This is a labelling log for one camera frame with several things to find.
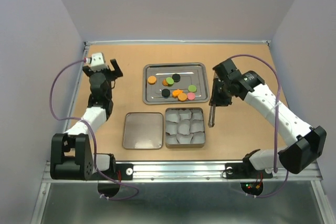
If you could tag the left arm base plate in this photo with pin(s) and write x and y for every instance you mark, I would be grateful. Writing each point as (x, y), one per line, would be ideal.
(122, 171)

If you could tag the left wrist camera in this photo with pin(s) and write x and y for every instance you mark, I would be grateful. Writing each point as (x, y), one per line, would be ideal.
(96, 62)

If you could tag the orange round cookie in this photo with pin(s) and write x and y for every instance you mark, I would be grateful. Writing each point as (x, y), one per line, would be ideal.
(151, 80)

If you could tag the square tin lid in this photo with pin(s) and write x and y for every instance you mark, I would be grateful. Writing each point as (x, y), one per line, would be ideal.
(143, 131)

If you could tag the silver metal tray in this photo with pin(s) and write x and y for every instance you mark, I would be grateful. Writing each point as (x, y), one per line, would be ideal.
(191, 73)

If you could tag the aluminium front rail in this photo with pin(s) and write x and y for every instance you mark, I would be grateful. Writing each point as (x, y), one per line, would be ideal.
(188, 171)

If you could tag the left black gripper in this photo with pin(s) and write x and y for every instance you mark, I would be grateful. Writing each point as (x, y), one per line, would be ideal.
(114, 74)

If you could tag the pink round cookie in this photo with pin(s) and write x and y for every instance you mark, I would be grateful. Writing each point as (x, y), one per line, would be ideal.
(191, 96)

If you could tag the metal tongs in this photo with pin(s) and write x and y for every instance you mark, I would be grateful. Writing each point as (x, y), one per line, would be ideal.
(212, 104)

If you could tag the orange waffle cookie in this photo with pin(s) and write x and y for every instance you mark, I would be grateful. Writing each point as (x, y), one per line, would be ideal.
(182, 97)

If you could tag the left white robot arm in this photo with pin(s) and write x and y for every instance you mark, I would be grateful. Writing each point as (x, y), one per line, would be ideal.
(72, 156)

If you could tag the black sandwich cookie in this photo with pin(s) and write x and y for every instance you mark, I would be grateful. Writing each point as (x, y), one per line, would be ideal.
(165, 93)

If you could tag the orange fish cookie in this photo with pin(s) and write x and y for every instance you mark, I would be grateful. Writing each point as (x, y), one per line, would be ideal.
(176, 93)

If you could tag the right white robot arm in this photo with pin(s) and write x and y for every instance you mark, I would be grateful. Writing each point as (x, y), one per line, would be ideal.
(296, 143)

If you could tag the green round cookie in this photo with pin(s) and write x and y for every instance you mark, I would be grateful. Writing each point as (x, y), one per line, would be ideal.
(192, 88)
(169, 81)

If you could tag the black round cookie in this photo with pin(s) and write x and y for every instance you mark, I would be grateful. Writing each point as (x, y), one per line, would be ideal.
(176, 77)

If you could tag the square cookie tin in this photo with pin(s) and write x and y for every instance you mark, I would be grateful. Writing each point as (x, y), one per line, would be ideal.
(184, 128)

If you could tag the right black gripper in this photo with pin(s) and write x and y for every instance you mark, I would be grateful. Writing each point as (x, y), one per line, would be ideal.
(215, 98)

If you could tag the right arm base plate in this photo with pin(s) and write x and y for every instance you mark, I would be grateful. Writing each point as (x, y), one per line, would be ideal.
(237, 170)

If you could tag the brown flower cookie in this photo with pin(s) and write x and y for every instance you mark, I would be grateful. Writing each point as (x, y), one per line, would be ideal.
(164, 82)

